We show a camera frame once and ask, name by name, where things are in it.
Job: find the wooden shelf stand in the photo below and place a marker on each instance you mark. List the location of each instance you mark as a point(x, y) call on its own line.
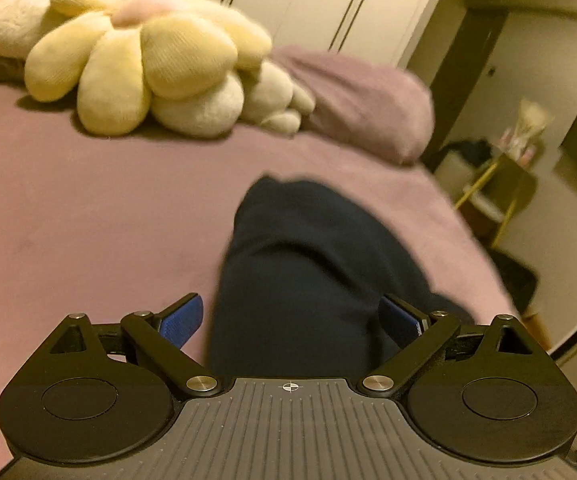
point(516, 180)

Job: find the pink pillow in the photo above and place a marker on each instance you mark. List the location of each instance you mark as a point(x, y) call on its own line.
point(363, 100)

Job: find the cream flower plush cushion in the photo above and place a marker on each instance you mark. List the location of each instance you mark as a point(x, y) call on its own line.
point(178, 50)

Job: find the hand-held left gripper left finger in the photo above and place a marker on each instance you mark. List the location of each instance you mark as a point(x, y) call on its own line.
point(181, 322)

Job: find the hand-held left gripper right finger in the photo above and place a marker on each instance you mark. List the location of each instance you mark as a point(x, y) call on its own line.
point(398, 320)

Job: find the yellow flower plush cushion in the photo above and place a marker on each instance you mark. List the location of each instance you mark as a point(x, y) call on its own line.
point(278, 90)

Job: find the white wardrobe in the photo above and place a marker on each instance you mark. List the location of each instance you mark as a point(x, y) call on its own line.
point(288, 0)

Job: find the cream paper-wrapped bouquet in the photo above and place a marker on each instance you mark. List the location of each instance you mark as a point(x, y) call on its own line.
point(531, 120)

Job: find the white box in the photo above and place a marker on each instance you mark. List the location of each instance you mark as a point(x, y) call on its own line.
point(453, 172)

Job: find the black bag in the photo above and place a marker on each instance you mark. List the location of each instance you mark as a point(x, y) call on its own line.
point(468, 152)

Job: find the navy blue garment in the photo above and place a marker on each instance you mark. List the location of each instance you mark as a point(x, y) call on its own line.
point(308, 270)

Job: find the bed with pink sheet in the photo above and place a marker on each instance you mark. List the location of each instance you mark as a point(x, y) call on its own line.
point(93, 200)

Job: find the dark wooden door frame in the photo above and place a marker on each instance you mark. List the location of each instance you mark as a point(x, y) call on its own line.
point(468, 70)

